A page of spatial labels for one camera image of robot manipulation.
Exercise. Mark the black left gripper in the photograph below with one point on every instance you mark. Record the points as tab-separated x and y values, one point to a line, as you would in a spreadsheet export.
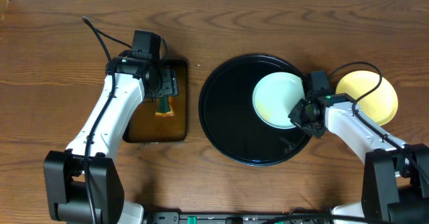
169	83

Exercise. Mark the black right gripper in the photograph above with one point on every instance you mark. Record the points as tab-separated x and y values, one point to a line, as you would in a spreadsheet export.
295	115

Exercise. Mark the orange green scrub sponge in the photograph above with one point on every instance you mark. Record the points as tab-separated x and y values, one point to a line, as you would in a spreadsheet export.
164	108

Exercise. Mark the mint plate with ketchup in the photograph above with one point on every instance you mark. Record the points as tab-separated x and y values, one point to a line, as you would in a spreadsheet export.
274	97

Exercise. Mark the yellow plate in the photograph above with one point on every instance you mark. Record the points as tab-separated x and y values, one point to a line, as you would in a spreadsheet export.
380	105

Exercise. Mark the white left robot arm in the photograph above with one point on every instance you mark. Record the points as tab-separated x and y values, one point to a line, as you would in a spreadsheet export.
82	183

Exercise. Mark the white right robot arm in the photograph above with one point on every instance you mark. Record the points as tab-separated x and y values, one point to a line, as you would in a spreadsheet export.
395	182

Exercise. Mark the rectangular black water tray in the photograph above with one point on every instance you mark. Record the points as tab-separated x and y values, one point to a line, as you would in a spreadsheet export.
148	126

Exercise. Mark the round black tray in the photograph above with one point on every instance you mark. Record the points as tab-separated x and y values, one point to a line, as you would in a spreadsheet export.
229	120

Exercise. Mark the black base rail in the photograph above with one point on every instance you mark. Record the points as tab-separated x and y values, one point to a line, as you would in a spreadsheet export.
171	217

